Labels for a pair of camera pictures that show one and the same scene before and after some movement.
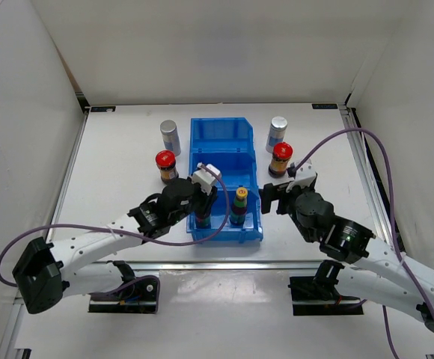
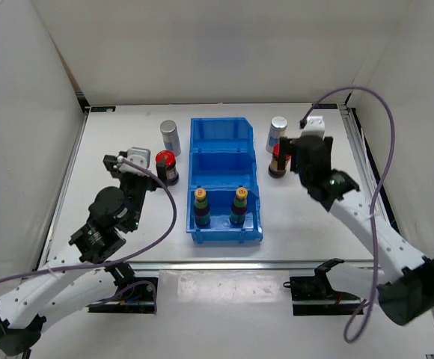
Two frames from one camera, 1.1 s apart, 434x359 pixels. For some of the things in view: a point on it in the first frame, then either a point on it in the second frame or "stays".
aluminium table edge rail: [188, 265] stays
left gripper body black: [200, 203] to [135, 188]
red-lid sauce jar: [282, 152] stays
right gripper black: [269, 193] to [286, 146]
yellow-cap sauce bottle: [239, 212] stays
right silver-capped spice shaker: [276, 132] stays
